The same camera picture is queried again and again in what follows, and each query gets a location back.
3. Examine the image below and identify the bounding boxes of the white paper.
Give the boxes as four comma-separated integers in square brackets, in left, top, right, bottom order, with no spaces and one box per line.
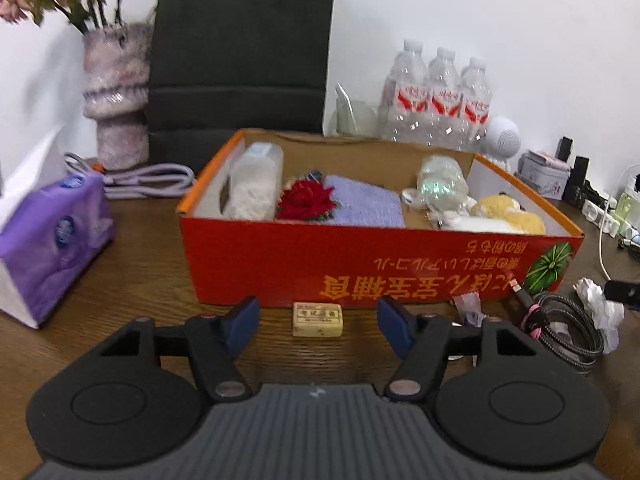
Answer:
[574,278,625,354]

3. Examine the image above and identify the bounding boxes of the yellow eraser block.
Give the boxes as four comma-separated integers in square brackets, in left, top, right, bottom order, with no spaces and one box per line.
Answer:
[292,302,344,338]

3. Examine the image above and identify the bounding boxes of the lilac towel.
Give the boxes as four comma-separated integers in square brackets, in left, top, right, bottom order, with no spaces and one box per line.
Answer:
[324,174,405,229]

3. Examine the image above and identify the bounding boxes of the iridescent plastic bag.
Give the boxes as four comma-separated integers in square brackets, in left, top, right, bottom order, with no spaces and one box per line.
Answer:
[400,155,470,211]

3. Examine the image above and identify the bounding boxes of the white power strip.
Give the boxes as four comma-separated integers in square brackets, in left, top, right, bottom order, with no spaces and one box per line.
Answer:
[582,176,640,246]

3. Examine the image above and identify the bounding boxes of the orange cardboard box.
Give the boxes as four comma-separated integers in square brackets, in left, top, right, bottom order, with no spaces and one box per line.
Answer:
[177,129,584,309]

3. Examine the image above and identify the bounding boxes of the black small bottles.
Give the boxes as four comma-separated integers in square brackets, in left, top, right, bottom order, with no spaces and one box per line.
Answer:
[555,136,602,209]

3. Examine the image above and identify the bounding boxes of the red fabric flower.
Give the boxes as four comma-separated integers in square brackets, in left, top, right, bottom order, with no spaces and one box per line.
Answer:
[276,179,337,221]

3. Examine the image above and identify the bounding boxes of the white plastic bottle in box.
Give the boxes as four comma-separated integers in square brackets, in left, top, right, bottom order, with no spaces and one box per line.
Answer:
[224,142,283,221]

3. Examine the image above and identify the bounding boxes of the yellow plush toy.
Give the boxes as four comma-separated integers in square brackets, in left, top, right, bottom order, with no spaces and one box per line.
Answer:
[437,194,547,235]

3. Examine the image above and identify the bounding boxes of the small lilac tin box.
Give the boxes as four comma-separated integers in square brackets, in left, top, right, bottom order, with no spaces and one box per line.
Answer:
[516,151,570,200]

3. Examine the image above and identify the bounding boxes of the blue patterned small pouch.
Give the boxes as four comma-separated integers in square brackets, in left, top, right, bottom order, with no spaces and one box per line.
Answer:
[302,170,324,184]

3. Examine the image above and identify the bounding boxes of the white robot figurine speaker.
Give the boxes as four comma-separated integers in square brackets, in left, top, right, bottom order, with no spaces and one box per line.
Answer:
[480,116,522,172]

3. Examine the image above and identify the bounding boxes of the glass cup with spoon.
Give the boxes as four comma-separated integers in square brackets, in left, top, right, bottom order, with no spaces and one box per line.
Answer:
[334,84,378,139]

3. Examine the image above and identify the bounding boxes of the purple tissue pack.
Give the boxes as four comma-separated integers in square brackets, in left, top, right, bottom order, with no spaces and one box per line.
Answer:
[1,172,115,330]

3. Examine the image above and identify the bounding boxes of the middle water bottle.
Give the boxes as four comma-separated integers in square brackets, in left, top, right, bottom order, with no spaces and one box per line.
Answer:
[428,47,462,150]

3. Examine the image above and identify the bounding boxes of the right water bottle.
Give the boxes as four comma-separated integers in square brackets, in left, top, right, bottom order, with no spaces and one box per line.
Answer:
[460,58,492,151]

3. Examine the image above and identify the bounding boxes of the black paper shopping bag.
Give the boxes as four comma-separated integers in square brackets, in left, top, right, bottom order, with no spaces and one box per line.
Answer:
[145,0,334,171]

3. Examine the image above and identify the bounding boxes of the mottled pink vase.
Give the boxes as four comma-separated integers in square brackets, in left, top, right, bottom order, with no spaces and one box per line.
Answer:
[82,23,153,171]

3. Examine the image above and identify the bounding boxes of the black braided cable coil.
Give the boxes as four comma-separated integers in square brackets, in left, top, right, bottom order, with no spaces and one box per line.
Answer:
[508,278,606,373]

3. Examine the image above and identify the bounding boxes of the lilac coiled cable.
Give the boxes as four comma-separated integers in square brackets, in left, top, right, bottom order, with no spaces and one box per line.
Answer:
[63,152,198,201]

